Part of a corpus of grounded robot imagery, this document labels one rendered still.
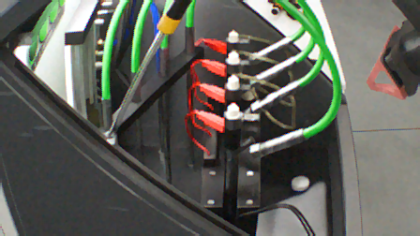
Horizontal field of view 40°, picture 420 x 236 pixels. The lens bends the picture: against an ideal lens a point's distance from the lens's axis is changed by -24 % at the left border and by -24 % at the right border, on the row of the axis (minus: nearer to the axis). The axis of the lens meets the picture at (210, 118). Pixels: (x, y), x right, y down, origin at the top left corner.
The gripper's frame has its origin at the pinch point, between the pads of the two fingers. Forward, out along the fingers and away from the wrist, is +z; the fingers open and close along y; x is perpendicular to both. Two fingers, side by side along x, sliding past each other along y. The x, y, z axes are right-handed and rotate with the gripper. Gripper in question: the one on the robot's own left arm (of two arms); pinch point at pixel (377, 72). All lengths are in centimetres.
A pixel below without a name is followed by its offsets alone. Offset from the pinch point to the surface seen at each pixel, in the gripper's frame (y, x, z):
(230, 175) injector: 2.2, 3.9, 43.3
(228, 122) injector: 0.3, -3.7, 35.9
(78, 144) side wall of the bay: 31.7, -19.9, 12.2
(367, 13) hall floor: -256, 62, 217
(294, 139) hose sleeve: 3.3, 1.9, 21.3
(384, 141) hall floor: -131, 86, 152
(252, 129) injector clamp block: -13, 4, 53
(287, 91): -11.8, 0.4, 35.2
